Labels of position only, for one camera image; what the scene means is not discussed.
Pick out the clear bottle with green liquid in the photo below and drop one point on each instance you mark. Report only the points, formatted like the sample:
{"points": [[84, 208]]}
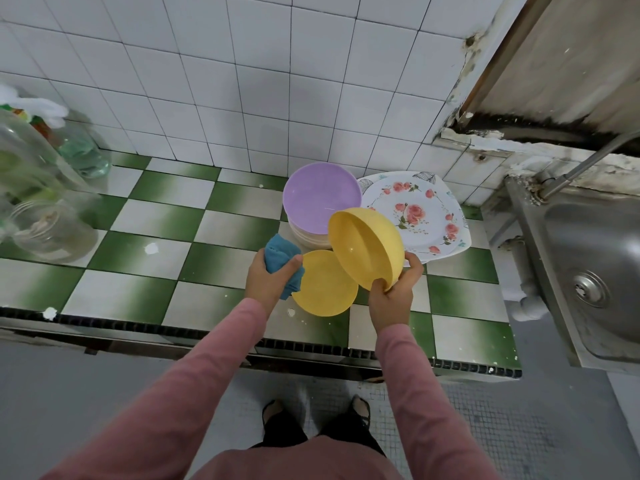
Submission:
{"points": [[82, 153]]}

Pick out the person's left hand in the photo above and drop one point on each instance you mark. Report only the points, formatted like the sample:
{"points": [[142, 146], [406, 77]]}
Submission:
{"points": [[268, 283]]}

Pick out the large clear plastic bottle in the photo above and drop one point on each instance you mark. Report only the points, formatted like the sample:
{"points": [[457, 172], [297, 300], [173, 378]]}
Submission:
{"points": [[35, 215]]}

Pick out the chrome faucet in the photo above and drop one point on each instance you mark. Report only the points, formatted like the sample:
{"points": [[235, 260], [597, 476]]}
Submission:
{"points": [[590, 165]]}

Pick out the yellow plastic bowl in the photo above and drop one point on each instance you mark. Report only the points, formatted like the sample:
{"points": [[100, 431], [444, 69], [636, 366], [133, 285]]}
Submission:
{"points": [[322, 290], [365, 245]]}

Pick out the person's leg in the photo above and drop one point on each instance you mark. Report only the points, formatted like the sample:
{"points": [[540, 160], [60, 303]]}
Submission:
{"points": [[352, 423], [280, 427]]}

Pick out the blue cleaning cloth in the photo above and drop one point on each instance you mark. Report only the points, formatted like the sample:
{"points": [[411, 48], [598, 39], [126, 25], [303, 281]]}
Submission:
{"points": [[282, 253]]}

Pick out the green checkered tile countertop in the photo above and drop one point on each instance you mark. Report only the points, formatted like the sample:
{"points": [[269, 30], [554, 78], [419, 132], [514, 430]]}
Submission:
{"points": [[150, 250]]}

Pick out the person's left leg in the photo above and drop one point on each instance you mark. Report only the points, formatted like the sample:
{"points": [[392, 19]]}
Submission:
{"points": [[280, 427]]}

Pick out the person's right leg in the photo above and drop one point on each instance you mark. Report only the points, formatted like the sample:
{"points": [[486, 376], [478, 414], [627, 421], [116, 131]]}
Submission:
{"points": [[352, 423]]}

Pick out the person's right forearm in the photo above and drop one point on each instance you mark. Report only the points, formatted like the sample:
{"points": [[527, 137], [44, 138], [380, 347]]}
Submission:
{"points": [[435, 405]]}

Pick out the person's left forearm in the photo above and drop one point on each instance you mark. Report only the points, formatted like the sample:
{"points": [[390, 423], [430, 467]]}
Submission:
{"points": [[170, 405]]}

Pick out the weathered wooden board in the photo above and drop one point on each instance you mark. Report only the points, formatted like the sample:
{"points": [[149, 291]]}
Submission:
{"points": [[570, 55]]}

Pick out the stack of floral plates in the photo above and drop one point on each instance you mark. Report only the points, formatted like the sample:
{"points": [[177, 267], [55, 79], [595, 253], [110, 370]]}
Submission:
{"points": [[425, 210]]}

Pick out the stainless steel sink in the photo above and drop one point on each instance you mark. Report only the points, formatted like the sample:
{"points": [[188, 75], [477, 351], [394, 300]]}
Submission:
{"points": [[600, 265]]}

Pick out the person's right hand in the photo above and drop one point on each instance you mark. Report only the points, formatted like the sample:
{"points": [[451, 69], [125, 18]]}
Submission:
{"points": [[392, 300]]}

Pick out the purple plastic bowl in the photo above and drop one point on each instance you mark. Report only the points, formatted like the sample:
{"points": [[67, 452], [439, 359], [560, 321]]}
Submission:
{"points": [[318, 195]]}

